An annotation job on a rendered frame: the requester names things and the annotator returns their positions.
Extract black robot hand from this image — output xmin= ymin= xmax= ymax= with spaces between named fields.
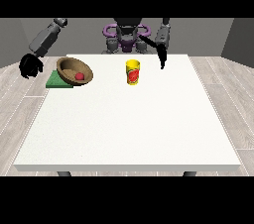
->
xmin=18 ymin=53 xmax=45 ymax=80
xmin=138 ymin=35 xmax=168 ymax=70

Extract green square pad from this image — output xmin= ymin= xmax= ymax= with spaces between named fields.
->
xmin=45 ymin=69 xmax=75 ymax=89

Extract yellow cup with melon print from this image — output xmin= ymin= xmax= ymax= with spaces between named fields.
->
xmin=125 ymin=58 xmax=141 ymax=86

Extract brown wooden bowl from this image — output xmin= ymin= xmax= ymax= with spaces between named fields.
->
xmin=56 ymin=56 xmax=94 ymax=86

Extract grey robot trunk purple rings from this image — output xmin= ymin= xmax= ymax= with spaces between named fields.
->
xmin=101 ymin=18 xmax=153 ymax=56

